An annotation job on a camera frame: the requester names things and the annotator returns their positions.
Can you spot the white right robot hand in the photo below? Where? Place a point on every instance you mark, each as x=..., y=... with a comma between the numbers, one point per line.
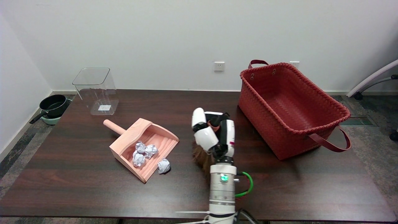
x=206, y=138

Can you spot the brown straw hand broom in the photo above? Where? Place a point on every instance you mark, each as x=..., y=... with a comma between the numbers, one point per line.
x=203, y=158

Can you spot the white paper ball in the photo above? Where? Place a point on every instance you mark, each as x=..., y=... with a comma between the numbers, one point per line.
x=138, y=159
x=164, y=165
x=151, y=151
x=140, y=147

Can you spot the wooden dustpan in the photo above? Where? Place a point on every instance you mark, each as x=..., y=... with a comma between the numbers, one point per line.
x=130, y=137

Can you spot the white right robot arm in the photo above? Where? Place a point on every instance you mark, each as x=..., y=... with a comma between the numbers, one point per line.
x=222, y=193

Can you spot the red woven basket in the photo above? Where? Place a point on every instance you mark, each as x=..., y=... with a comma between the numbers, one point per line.
x=289, y=105

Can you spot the white container sticker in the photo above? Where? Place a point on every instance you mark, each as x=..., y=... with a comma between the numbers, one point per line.
x=104, y=107

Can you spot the clear plastic container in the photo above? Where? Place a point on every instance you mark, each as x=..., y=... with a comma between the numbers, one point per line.
x=93, y=81

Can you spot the floor vent grille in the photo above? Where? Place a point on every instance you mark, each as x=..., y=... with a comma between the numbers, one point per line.
x=356, y=120

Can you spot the black frying pan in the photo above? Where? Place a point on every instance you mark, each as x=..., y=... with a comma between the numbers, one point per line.
x=54, y=104

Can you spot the teal pot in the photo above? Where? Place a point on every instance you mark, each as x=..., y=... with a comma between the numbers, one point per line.
x=51, y=120

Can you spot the black chair caster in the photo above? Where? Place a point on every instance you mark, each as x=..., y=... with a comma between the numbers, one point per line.
x=394, y=135

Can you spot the white wall socket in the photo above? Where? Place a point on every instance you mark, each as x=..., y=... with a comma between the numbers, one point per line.
x=294, y=63
x=219, y=66

